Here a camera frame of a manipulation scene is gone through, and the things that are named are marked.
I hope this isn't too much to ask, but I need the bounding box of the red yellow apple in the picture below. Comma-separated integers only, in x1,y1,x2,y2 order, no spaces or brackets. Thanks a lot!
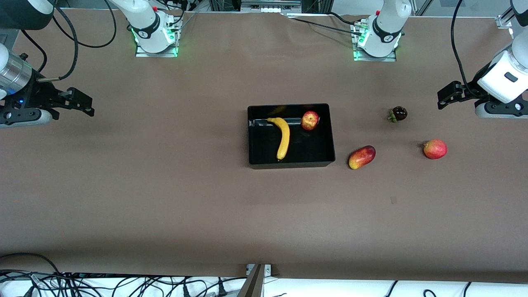
301,111,320,131

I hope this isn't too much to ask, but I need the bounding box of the black plastic box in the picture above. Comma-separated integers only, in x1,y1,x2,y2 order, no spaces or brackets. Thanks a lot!
247,103,336,170

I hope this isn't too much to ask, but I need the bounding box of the yellow banana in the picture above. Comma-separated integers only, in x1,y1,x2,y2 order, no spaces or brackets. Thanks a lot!
267,117,291,162

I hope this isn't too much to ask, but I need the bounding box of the red round pomegranate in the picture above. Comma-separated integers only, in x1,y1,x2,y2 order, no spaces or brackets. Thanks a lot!
422,139,448,160

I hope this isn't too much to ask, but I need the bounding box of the dark purple mangosteen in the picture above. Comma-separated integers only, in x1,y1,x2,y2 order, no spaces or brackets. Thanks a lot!
387,106,408,123

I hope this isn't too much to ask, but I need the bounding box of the red yellow mango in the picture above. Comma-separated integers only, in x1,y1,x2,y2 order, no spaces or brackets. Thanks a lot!
349,145,376,170

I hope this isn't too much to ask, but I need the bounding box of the silver metal device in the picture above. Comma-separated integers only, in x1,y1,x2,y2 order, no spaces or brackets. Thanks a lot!
240,0,302,13

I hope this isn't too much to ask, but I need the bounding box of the brown table cover sheet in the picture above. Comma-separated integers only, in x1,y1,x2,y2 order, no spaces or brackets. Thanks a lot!
0,8,528,284

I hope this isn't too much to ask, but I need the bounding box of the thin black cable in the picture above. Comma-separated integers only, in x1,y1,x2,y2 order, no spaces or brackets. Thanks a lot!
21,30,48,74

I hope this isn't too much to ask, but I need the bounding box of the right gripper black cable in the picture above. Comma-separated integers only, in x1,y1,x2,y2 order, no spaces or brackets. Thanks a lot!
38,0,80,82

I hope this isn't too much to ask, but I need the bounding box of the looping black cable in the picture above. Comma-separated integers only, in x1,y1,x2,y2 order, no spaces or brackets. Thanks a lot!
54,0,117,49

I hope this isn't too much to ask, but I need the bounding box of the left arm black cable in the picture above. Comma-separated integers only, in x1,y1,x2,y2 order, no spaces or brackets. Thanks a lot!
451,0,491,99

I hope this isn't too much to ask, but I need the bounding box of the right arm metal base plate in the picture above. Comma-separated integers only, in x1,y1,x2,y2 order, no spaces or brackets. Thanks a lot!
135,16,179,57

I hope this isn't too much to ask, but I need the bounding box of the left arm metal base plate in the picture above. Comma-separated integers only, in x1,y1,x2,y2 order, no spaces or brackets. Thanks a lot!
353,21,397,62

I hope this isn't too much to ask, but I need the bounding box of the black cable on table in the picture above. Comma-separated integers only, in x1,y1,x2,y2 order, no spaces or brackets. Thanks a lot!
285,12,368,37

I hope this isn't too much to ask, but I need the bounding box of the arched black cable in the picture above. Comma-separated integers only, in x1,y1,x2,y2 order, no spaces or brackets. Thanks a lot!
0,252,62,275

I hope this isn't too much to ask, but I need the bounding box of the black cable tangle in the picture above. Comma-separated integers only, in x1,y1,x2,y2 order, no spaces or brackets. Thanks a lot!
0,268,233,297

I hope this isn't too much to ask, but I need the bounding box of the dark slanted post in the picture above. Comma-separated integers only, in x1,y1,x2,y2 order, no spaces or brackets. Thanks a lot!
237,264,264,297

